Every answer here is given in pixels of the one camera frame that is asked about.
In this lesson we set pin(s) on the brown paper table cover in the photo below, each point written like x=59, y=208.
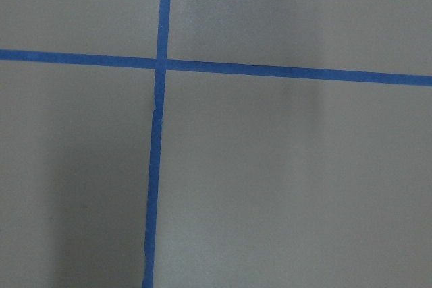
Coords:
x=215, y=143

